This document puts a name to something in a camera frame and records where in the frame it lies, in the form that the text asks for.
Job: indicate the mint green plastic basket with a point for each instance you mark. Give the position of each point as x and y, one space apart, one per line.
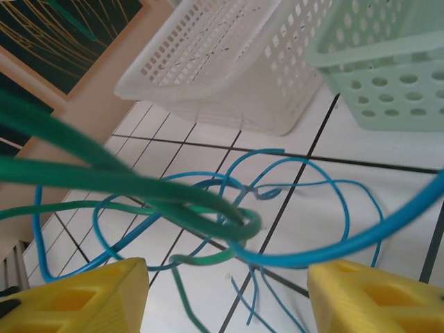
381 52

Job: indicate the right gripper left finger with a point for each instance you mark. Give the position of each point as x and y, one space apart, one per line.
69 305

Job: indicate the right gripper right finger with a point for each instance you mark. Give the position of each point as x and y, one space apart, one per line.
381 305

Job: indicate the white perforated plastic basket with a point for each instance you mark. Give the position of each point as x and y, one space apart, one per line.
215 69

